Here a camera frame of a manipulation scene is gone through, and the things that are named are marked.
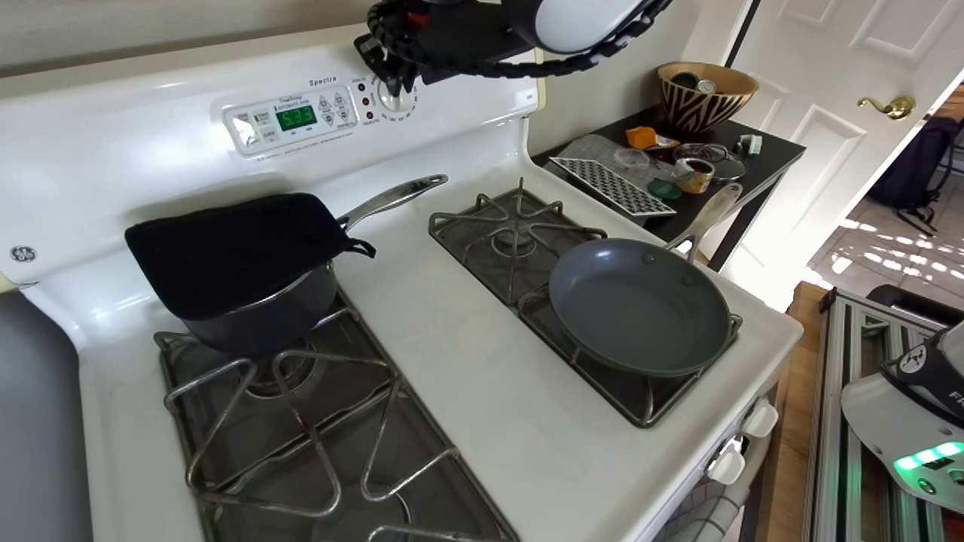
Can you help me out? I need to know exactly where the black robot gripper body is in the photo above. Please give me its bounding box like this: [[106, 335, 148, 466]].
[[387, 0, 550, 86]]

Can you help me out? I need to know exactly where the round white stove dial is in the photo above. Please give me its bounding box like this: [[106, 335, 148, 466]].
[[371, 75, 425, 123]]

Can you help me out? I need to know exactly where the stove digital display panel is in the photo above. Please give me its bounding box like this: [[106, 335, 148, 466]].
[[220, 82, 364, 158]]

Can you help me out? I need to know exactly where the white gas stove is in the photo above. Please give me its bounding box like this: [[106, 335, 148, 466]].
[[0, 24, 806, 542]]

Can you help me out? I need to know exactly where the white stove front knob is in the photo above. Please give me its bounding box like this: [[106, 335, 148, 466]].
[[741, 397, 784, 440], [704, 437, 749, 487]]

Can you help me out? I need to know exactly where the grey mesh mat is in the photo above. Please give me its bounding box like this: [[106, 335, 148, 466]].
[[553, 128, 747, 205]]

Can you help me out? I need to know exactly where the cast iron grate under pan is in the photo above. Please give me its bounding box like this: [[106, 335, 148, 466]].
[[429, 177, 747, 430]]

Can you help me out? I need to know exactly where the clear plastic container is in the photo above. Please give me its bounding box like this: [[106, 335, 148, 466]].
[[609, 145, 657, 181]]

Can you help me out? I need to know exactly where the orange packet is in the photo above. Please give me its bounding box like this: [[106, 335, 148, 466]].
[[626, 123, 680, 152]]

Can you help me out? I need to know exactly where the black pot holder cloth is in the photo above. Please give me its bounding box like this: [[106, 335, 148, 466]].
[[123, 190, 380, 321]]

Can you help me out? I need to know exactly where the woven patterned basket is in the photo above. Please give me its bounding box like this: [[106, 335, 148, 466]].
[[655, 61, 761, 140]]

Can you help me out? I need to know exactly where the green round lid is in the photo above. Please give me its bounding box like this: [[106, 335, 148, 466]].
[[644, 175, 683, 202]]

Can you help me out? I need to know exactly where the brown tape roll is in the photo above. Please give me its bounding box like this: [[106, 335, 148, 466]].
[[672, 152, 720, 198]]

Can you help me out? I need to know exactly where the dark nonstick frying pan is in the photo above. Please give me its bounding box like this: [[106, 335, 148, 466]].
[[545, 181, 747, 382]]

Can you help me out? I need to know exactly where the black side table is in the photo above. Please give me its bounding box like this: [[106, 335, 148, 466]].
[[529, 102, 810, 275]]

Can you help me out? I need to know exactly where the cast iron grate under saucepan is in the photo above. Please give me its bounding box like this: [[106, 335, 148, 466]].
[[154, 296, 522, 542]]

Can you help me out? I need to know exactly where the white panel door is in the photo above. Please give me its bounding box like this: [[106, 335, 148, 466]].
[[713, 0, 964, 316]]

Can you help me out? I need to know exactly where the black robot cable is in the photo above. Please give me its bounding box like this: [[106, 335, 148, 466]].
[[402, 0, 677, 82]]

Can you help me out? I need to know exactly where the dark saucepan with steel handle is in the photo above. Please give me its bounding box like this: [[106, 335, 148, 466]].
[[123, 172, 452, 361]]

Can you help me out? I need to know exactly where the brass door handle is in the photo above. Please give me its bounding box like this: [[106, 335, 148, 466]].
[[857, 93, 919, 123]]

